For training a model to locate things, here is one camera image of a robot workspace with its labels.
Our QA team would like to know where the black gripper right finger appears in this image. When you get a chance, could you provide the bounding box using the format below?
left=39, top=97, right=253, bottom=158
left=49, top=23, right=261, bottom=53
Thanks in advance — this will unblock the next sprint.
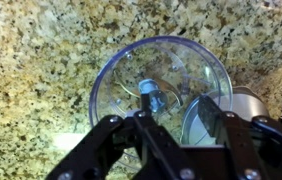
left=197, top=94, right=282, bottom=180

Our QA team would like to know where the chopper blade with grey hub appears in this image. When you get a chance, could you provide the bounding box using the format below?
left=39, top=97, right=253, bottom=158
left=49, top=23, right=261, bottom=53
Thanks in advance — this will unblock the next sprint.
left=114, top=77, right=186, bottom=116

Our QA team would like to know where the grey cone-shaped chopper lid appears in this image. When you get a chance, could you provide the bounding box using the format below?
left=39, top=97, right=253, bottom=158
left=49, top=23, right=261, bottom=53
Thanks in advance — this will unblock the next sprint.
left=179, top=85, right=271, bottom=148

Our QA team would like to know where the clear glass chopper cup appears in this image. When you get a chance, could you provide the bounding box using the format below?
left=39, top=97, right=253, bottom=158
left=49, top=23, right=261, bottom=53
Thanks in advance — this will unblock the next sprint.
left=88, top=35, right=235, bottom=172

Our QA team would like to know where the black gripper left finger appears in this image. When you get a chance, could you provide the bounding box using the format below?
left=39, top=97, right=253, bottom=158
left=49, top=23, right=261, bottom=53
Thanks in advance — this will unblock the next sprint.
left=45, top=94, right=195, bottom=180

